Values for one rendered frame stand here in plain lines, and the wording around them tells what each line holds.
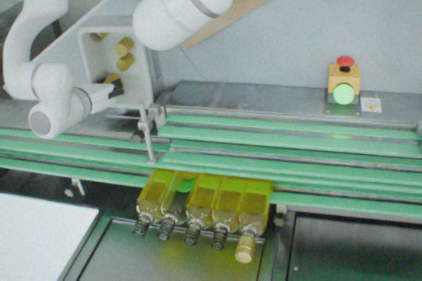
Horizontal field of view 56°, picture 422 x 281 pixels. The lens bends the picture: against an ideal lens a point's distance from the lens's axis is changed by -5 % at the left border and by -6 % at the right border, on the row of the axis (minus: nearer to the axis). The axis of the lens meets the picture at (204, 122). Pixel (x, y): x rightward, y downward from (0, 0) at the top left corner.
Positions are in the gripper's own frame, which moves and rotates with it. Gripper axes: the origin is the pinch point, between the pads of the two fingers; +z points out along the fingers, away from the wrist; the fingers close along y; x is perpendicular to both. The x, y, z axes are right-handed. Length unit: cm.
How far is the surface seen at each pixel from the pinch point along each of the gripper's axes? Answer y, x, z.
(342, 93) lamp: 57, 0, -1
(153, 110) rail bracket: 14.2, -4.4, -5.6
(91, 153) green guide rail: -3.9, -16.0, -7.0
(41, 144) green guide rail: -20.3, -15.0, -5.8
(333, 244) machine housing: 57, -38, -3
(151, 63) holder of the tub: 11.0, 5.0, 2.7
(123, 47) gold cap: 5.0, 9.7, 0.3
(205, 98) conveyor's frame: 24.9, -3.2, 1.3
